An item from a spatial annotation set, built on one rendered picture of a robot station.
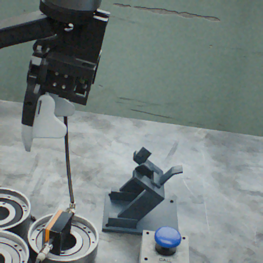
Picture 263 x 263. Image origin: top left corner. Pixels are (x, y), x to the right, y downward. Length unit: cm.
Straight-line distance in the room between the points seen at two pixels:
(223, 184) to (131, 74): 143
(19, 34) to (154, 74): 175
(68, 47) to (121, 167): 41
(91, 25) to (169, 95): 180
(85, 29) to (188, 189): 45
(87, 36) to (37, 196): 37
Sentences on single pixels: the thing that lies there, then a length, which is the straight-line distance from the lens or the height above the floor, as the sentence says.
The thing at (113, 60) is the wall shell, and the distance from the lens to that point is 236.
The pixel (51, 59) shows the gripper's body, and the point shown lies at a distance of 64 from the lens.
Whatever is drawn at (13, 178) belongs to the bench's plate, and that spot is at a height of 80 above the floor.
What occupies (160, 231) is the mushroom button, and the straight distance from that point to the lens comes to 75.
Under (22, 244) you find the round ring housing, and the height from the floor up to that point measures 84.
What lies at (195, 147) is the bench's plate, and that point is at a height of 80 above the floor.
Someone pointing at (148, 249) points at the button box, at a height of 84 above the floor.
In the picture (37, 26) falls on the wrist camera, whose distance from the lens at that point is 64.
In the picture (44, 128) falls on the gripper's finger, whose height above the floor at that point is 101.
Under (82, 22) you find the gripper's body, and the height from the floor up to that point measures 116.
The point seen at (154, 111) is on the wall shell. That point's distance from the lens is 245.
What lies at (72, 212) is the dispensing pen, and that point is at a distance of 79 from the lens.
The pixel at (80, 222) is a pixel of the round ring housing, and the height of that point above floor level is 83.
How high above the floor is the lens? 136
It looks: 30 degrees down
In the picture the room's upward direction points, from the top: 8 degrees clockwise
